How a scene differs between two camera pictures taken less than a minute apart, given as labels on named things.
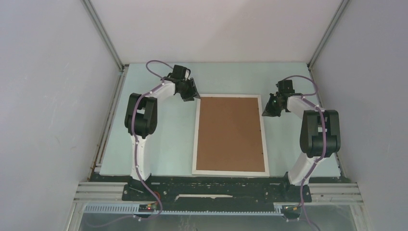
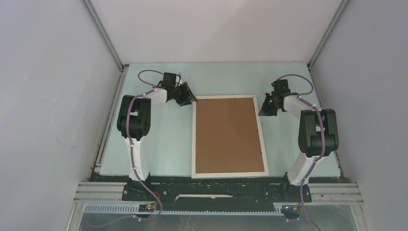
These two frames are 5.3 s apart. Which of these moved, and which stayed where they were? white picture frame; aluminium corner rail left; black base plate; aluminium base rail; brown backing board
Moved: white picture frame
Stayed: black base plate; aluminium corner rail left; brown backing board; aluminium base rail
